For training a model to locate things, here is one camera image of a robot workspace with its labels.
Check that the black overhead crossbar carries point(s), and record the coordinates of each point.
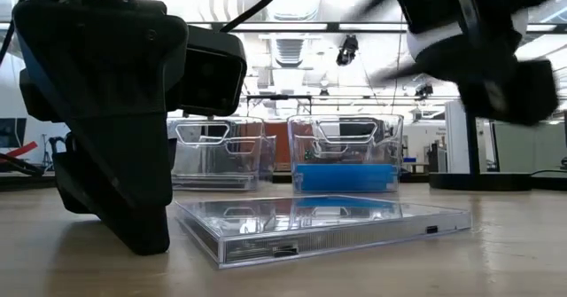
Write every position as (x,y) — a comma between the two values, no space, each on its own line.
(332,27)

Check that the small blue box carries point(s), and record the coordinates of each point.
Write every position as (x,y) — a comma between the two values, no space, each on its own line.
(409,159)

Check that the green partition board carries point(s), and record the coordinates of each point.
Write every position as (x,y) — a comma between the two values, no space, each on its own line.
(527,150)

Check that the black metal table frame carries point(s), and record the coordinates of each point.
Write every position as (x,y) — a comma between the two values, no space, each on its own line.
(26,181)

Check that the white globe lamp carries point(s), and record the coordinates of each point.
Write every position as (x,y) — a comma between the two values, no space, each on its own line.
(478,182)

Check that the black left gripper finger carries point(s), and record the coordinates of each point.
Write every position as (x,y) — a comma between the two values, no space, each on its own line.
(133,190)
(66,177)

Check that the clear plastic bin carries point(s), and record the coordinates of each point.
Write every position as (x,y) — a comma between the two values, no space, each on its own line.
(345,150)
(221,155)

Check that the red bar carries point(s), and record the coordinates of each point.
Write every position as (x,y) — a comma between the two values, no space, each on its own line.
(22,150)

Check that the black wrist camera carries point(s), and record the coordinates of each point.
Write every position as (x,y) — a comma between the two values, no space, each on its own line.
(509,93)
(212,71)

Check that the dark monitor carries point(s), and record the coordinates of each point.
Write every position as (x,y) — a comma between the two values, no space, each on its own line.
(11,133)

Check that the black ceiling camera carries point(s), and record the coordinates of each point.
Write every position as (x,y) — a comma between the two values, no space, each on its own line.
(424,89)

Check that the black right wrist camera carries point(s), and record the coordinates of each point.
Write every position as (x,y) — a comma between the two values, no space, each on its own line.
(509,93)

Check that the black hanging spotlight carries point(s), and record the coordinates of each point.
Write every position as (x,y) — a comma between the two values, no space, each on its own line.
(347,51)

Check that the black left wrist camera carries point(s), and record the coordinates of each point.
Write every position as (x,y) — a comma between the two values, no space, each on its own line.
(212,71)

